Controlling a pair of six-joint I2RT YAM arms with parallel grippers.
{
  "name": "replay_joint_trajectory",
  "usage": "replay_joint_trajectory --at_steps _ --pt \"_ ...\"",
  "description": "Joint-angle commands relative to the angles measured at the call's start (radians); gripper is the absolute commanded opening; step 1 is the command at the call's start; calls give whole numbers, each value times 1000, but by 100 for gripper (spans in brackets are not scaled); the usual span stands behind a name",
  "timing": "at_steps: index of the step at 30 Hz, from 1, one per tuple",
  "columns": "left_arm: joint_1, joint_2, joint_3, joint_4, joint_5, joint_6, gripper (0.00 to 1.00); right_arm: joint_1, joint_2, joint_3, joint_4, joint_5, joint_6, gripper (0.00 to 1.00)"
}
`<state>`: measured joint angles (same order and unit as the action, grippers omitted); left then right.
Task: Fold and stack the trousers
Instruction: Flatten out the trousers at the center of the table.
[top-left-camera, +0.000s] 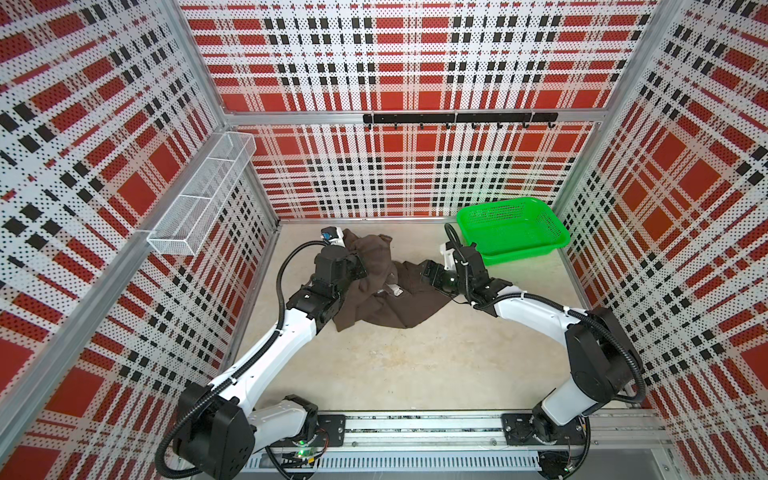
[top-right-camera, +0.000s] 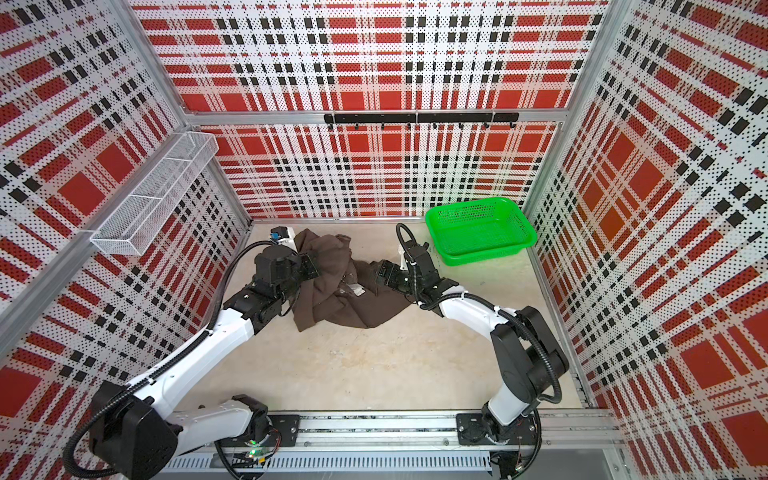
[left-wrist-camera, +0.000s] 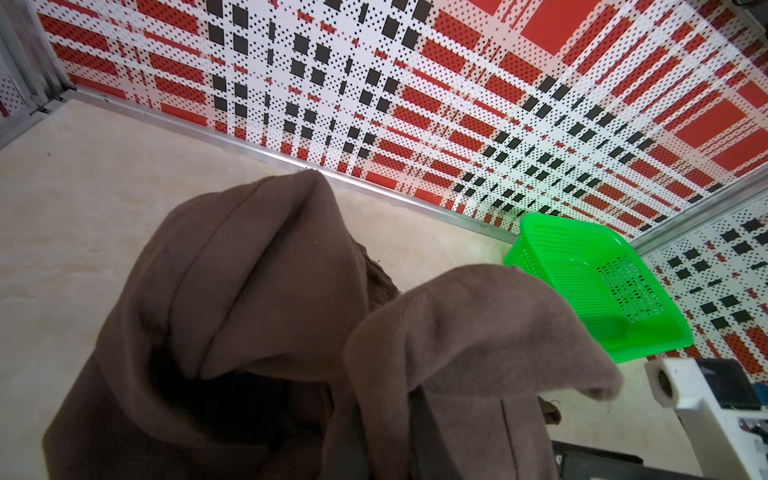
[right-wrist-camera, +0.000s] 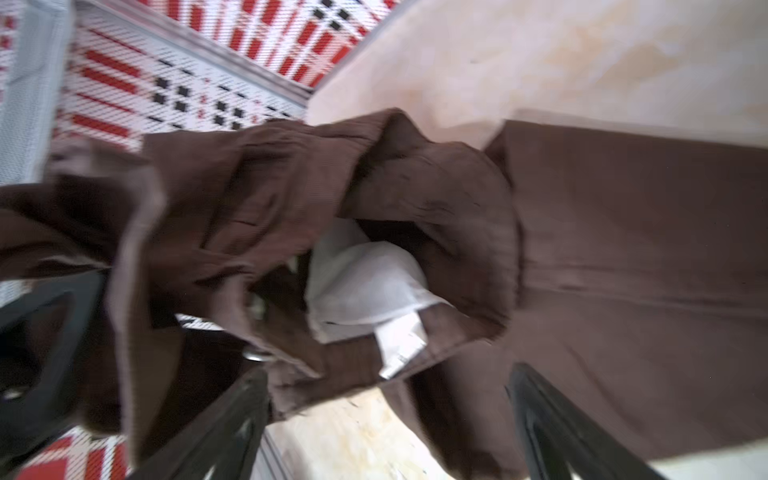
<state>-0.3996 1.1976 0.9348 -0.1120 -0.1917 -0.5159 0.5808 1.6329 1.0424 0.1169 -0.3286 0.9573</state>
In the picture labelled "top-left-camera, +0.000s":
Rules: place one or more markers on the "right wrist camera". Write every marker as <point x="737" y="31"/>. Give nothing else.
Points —
<point x="447" y="252"/>

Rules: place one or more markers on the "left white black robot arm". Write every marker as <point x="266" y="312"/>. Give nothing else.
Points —
<point x="218" y="426"/>

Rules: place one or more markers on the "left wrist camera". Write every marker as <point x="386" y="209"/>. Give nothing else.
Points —
<point x="333" y="236"/>

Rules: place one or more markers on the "black hook rail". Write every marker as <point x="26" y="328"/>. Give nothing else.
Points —
<point x="522" y="118"/>

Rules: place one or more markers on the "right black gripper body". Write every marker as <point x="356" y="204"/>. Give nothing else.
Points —
<point x="446" y="281"/>

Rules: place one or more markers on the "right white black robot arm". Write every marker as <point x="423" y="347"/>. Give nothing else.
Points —
<point x="604" y="366"/>

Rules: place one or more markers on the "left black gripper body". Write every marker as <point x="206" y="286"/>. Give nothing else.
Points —
<point x="354" y="269"/>

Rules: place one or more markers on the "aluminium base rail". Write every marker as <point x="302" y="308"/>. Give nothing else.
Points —
<point x="610" y="444"/>

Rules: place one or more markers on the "brown trousers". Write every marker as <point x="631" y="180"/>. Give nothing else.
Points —
<point x="392" y="294"/>

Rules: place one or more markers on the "white wire mesh shelf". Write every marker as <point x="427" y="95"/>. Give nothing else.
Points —
<point x="216" y="171"/>

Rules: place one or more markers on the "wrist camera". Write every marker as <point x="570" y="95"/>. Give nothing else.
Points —
<point x="333" y="236"/>
<point x="447" y="252"/>

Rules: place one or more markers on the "green plastic basket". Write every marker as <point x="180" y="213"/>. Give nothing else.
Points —
<point x="512" y="230"/>

